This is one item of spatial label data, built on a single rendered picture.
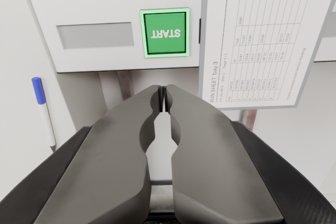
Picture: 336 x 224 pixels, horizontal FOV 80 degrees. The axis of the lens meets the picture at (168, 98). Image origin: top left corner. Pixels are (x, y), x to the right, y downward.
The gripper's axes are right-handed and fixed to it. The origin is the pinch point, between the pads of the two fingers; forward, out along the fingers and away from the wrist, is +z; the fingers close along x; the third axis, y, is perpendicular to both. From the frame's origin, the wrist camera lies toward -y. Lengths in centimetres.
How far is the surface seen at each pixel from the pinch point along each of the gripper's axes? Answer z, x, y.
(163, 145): 28.8, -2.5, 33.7
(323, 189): 30, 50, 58
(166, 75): 28.7, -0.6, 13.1
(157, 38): 14.3, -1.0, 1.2
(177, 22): 14.3, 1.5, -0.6
